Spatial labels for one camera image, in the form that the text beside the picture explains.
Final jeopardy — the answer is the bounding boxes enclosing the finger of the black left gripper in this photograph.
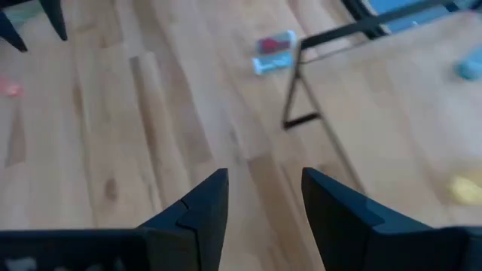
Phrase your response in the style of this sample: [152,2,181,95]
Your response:
[39,0,69,41]
[0,11,28,53]

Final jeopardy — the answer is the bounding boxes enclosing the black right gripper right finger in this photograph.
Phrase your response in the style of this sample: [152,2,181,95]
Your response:
[300,167,434,271]

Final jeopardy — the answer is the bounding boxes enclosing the wooden shelf with black frame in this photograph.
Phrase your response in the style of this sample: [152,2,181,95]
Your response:
[281,0,482,271]

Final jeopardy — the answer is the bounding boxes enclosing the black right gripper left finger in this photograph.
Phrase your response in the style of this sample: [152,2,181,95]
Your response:
[139,168,230,271]

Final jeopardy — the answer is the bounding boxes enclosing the yellow medicine bottle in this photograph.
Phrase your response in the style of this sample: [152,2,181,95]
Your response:
[446,173,482,207]

